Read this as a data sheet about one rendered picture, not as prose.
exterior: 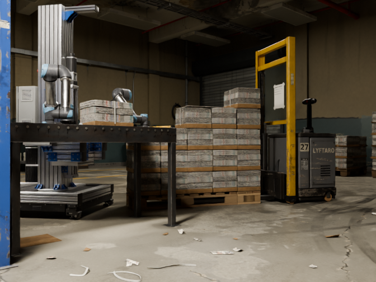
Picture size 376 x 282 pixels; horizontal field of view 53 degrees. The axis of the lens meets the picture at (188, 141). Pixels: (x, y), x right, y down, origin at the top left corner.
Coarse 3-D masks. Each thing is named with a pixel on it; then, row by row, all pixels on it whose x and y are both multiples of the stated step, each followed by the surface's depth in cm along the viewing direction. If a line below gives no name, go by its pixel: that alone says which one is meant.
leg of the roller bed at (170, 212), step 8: (168, 144) 312; (168, 152) 312; (168, 160) 312; (168, 168) 312; (168, 176) 312; (168, 184) 312; (168, 192) 312; (168, 200) 312; (168, 208) 312; (168, 216) 312
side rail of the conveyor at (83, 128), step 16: (16, 128) 229; (32, 128) 236; (48, 128) 242; (64, 128) 249; (80, 128) 257; (96, 128) 265; (112, 128) 273; (128, 128) 282; (144, 128) 292; (160, 128) 302; (176, 128) 313
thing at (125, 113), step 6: (120, 102) 330; (126, 102) 335; (120, 108) 331; (126, 108) 335; (132, 108) 338; (120, 114) 330; (126, 114) 334; (132, 114) 338; (120, 120) 330; (126, 120) 335; (132, 120) 339
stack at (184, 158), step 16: (128, 144) 403; (144, 144) 384; (160, 144) 393; (176, 144) 396; (192, 144) 401; (208, 144) 407; (224, 144) 413; (128, 160) 405; (144, 160) 384; (160, 160) 389; (176, 160) 396; (192, 160) 401; (208, 160) 406; (224, 160) 413; (128, 176) 407; (144, 176) 384; (160, 176) 390; (176, 176) 395; (192, 176) 401; (208, 176) 407; (224, 176) 413; (208, 192) 411; (224, 192) 428; (144, 208) 384; (160, 208) 389
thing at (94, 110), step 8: (80, 104) 334; (88, 104) 322; (96, 104) 315; (104, 104) 320; (80, 112) 336; (88, 112) 323; (96, 112) 315; (104, 112) 320; (80, 120) 335; (88, 120) 323; (96, 120) 315; (104, 120) 320
